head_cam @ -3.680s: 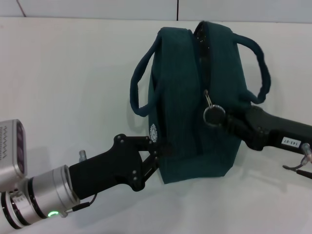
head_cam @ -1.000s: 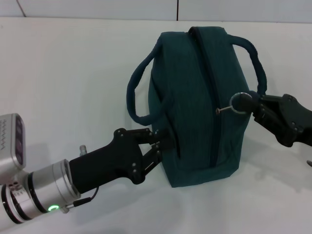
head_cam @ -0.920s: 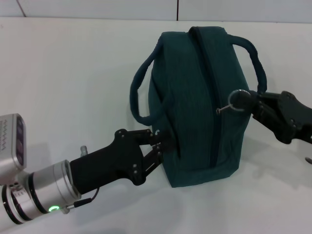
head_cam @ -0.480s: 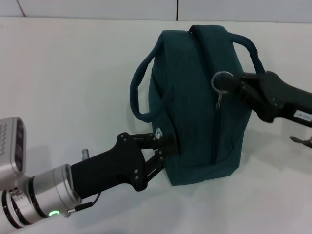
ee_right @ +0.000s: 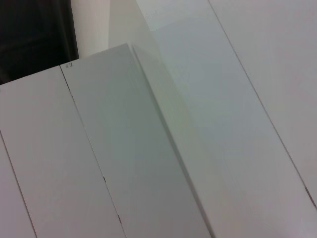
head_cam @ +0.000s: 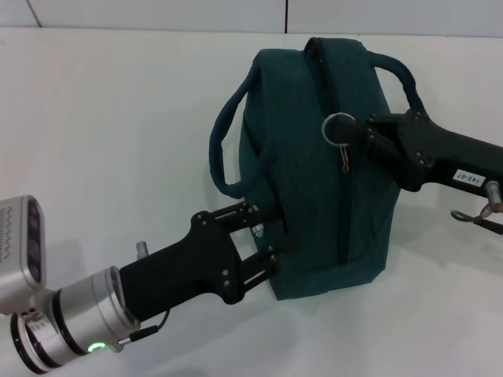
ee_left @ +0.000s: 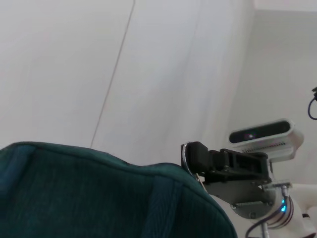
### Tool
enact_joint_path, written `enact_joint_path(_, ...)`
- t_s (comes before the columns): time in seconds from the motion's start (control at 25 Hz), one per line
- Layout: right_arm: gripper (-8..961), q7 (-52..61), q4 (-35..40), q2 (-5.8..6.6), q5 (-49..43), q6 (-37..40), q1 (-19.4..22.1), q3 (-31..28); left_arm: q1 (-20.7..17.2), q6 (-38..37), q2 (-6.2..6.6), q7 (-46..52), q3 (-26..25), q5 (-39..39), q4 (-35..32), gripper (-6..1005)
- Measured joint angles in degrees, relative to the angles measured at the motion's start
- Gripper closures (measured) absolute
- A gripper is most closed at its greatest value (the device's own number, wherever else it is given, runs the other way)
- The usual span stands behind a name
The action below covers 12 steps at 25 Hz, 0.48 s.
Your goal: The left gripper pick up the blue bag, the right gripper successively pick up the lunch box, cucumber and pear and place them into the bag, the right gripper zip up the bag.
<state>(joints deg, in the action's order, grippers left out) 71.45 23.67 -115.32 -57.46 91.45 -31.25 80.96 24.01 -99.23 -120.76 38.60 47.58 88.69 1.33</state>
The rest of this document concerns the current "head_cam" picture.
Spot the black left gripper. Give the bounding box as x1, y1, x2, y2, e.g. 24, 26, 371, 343
117, 201, 303, 322

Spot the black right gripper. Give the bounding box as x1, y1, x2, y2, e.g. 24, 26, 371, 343
332, 108, 503, 197

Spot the silver zipper pull ring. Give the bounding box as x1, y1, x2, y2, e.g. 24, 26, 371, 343
321, 112, 358, 174

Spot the dark blue fabric bag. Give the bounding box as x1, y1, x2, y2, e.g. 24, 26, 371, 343
207, 36, 424, 302

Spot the grey left arm cable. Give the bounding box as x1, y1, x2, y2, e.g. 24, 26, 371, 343
116, 240, 171, 347

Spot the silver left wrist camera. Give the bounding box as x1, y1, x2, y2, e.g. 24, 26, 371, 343
0, 195, 49, 315

